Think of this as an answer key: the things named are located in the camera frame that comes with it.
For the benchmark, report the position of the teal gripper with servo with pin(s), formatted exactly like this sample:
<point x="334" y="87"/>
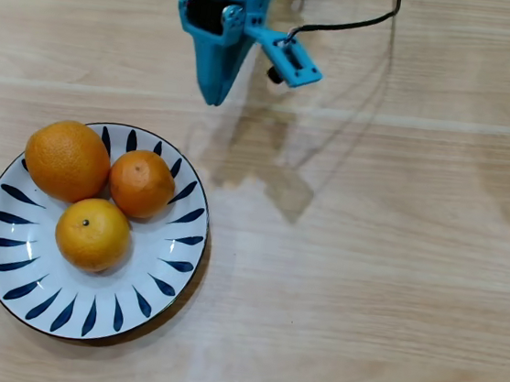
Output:
<point x="211" y="59"/>

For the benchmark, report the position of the small dark orange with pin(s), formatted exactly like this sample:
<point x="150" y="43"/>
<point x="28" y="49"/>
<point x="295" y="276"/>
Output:
<point x="142" y="185"/>

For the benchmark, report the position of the large oval orange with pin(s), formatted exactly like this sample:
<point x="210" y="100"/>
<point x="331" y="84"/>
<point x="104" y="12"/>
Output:
<point x="67" y="160"/>

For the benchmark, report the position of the round orange with stem dot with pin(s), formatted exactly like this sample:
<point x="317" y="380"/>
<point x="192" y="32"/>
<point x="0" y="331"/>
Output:
<point x="93" y="237"/>

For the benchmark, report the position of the white plate with blue strokes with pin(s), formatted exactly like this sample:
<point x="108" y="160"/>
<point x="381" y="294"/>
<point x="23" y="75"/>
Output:
<point x="99" y="302"/>

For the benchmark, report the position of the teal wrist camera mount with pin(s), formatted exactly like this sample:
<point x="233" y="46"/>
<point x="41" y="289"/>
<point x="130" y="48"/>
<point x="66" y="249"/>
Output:
<point x="297" y="62"/>

